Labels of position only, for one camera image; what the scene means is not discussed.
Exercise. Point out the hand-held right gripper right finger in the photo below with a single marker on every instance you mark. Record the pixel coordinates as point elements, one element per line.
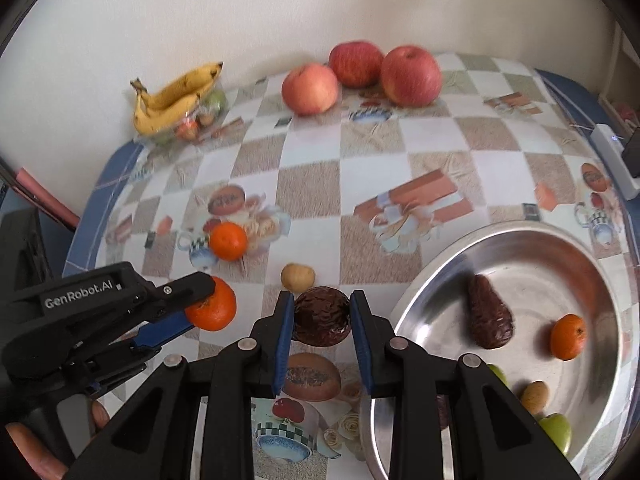
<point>361,345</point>

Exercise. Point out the steel basin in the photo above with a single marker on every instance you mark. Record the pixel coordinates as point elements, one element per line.
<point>540,280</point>

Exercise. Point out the red apple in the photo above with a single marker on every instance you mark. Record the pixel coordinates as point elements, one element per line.
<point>356,63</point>
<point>411,76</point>

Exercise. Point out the oval green fruit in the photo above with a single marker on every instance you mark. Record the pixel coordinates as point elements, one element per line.
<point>497,374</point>

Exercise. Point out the dark brown avocado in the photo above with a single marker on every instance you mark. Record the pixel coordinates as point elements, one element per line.
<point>321,322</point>

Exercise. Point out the white power strip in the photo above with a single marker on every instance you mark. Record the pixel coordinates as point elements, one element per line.
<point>612,160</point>

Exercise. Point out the person's left hand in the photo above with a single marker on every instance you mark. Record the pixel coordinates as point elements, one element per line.
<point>35,452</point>

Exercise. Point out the orange tangerine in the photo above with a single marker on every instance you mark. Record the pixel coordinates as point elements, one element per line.
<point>227,241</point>
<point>215,310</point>
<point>567,337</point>

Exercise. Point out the round green fruit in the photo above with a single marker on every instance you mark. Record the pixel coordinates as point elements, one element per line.
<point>556,430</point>

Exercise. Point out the white shelf unit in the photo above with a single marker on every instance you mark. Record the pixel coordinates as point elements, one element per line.
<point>620,85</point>

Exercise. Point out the small brown kiwi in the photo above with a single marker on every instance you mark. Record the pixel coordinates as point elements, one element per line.
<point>535,395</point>

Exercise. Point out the pink slat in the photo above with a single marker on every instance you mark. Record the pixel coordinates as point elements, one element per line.
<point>47,197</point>

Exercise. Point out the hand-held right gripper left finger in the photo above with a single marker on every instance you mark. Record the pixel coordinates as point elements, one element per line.
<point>285,345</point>

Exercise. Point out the black charger plug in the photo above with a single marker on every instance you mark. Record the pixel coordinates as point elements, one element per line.
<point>632,152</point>

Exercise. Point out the yellow banana bunch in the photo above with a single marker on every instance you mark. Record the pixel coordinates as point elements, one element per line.
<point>170,97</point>

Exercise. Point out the small round brown fruit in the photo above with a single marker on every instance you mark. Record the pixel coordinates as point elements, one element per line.
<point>297,276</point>

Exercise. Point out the clear bag of small fruits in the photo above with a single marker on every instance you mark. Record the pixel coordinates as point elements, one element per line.
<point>202,115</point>

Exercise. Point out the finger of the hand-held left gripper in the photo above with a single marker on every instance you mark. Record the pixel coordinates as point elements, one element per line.
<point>165,331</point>
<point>187,290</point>

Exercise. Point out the pale pink apple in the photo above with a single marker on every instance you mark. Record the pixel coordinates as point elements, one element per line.
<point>310,89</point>

